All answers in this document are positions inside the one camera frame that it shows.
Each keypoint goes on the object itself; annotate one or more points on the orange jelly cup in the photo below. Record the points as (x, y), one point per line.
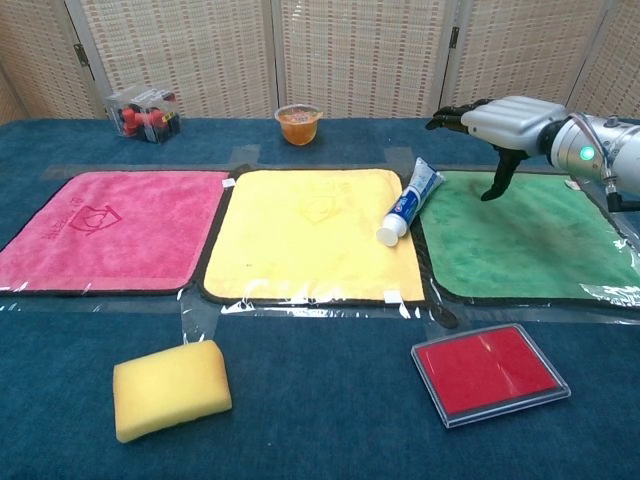
(298, 124)

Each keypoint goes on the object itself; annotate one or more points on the red ink pad case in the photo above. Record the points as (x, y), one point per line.
(489, 374)

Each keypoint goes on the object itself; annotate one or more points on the yellow sponge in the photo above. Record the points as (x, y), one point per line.
(171, 389)

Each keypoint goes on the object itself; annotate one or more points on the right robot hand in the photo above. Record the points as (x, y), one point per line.
(505, 132)

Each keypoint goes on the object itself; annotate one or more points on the bamboo folding screen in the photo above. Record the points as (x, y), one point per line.
(320, 55)

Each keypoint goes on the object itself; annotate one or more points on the white blue toothpaste tube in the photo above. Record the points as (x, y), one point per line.
(410, 207)

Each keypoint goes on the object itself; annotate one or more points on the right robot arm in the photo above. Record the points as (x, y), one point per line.
(595, 150)

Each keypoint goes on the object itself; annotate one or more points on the green cloth mat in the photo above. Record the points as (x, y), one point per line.
(530, 240)

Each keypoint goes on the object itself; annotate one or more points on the blue table cloth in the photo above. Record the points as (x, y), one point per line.
(320, 375)

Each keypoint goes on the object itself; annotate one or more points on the clear box with red toys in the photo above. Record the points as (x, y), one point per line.
(142, 115)

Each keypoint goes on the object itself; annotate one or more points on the pink cloth mat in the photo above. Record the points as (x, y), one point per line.
(110, 232)

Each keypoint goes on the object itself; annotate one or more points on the yellow cloth mat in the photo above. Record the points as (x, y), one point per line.
(312, 235)

